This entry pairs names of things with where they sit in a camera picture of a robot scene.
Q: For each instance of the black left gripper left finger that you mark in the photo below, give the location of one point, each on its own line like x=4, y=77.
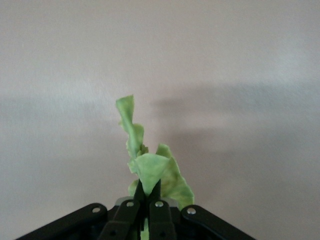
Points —
x=120, y=220

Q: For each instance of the green lettuce leaf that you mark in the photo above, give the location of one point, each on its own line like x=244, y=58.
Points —
x=150, y=170

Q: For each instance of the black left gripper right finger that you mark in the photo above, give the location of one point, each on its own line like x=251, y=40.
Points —
x=162, y=220

